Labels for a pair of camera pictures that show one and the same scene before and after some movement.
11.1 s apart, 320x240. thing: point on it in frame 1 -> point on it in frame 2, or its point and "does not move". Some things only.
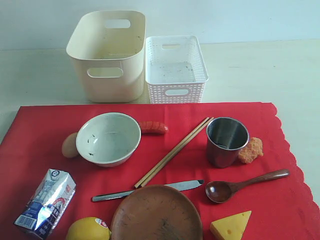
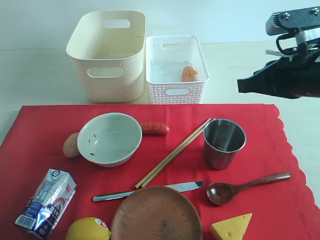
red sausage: x=153 y=128 does not move
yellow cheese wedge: x=231 y=227 does not move
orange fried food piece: x=254 y=149 -> x=188 y=74
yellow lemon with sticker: x=87 y=228 does not move
